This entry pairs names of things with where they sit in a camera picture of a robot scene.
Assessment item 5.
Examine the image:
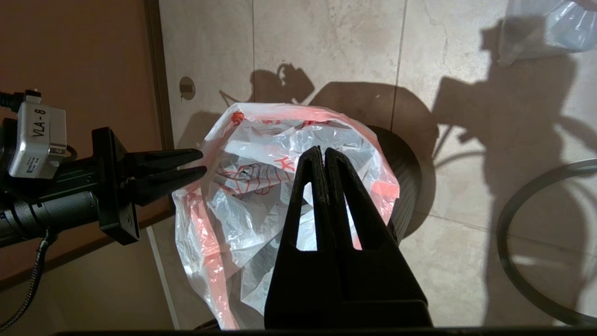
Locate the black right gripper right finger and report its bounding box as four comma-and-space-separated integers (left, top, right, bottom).
325, 147, 427, 303

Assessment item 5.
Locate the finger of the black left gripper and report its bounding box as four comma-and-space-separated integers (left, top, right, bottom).
124, 149, 204, 177
126, 166, 208, 206

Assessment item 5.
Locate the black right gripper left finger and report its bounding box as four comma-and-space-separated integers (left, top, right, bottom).
265, 146, 344, 303

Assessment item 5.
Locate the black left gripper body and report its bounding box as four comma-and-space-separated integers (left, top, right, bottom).
92, 127, 140, 245

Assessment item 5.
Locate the white liner bag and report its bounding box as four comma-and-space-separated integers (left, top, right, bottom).
173, 103, 401, 329

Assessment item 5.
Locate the black trash bin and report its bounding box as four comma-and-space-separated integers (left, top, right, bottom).
364, 125, 423, 243

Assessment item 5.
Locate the grey plastic ring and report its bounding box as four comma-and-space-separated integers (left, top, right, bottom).
497, 159, 597, 326

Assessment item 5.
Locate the white garbage bag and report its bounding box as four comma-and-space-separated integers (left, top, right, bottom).
497, 0, 597, 66

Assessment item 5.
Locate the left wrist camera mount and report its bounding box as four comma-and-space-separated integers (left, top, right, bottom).
0, 90, 68, 180

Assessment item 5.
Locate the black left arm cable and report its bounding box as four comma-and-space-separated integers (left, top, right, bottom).
0, 228, 57, 330

